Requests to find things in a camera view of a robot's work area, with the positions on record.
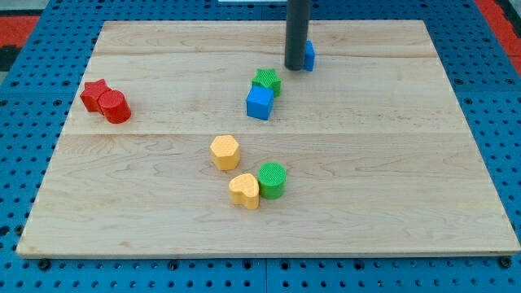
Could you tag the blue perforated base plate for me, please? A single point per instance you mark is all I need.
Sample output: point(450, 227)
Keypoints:
point(37, 93)

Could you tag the light wooden board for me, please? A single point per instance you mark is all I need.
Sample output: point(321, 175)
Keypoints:
point(380, 160)

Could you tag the red star block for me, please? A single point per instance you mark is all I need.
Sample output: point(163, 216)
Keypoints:
point(91, 93)

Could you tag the yellow hexagon block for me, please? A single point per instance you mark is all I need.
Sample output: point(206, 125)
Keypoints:
point(225, 152)

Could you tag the blue triangle block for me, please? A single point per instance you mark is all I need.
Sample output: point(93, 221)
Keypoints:
point(309, 56)

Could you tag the green cylinder block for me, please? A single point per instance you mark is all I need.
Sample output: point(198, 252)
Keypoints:
point(272, 178)

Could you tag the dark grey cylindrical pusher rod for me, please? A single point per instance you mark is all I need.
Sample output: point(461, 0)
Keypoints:
point(297, 23)

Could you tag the blue cube block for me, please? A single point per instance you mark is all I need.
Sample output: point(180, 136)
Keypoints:
point(260, 102)

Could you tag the red cylinder block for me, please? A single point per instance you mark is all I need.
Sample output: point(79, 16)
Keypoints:
point(114, 107)

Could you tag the green star block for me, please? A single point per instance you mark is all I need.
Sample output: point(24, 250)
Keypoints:
point(268, 78)

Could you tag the yellow heart block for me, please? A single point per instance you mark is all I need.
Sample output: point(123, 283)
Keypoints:
point(244, 190)

